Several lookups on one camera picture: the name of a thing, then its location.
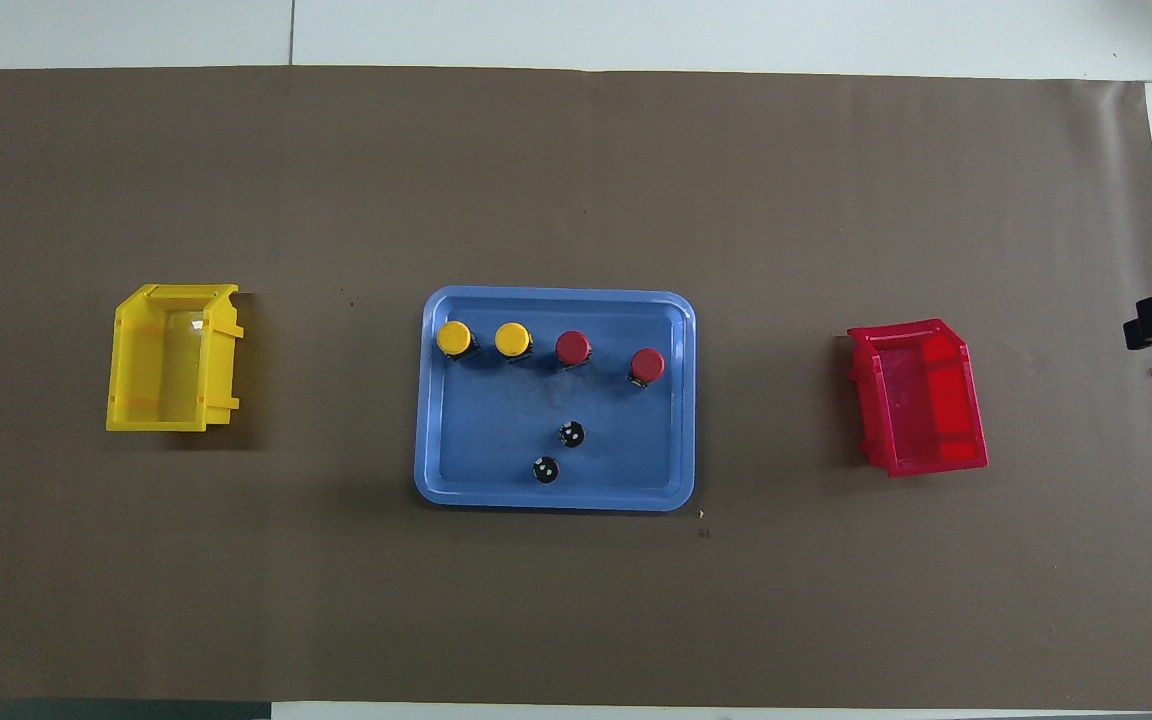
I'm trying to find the red plastic bin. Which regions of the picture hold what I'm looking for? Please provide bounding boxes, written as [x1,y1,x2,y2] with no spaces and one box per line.
[846,318,989,478]

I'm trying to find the yellow push button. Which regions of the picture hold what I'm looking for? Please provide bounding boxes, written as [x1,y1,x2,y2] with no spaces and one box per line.
[494,321,537,365]
[435,320,482,365]

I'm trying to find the brown paper table mat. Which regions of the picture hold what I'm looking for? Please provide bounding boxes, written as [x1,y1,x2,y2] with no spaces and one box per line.
[0,66,1152,711]

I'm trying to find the yellow plastic bin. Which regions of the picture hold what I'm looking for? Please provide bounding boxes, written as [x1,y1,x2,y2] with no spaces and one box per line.
[105,283,245,433]

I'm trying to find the blue plastic tray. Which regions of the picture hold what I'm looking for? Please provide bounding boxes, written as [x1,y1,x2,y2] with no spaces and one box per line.
[414,286,697,513]

